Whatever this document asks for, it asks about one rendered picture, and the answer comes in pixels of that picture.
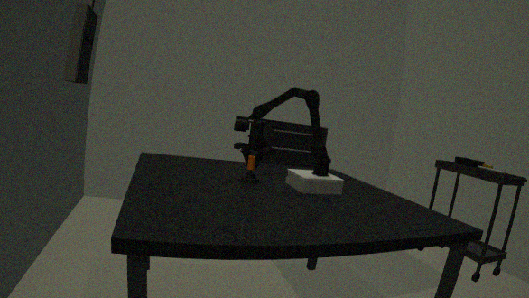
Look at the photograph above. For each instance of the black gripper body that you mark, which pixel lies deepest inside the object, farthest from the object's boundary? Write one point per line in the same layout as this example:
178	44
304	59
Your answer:
255	141

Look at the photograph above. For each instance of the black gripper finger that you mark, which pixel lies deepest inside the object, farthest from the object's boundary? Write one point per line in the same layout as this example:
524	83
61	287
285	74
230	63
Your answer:
246	155
258	158

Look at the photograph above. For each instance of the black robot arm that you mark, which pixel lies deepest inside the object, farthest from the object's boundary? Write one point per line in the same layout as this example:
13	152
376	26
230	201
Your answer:
312	99

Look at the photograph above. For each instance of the orange knob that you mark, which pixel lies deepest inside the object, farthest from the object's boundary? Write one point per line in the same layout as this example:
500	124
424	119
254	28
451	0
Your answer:
251	163

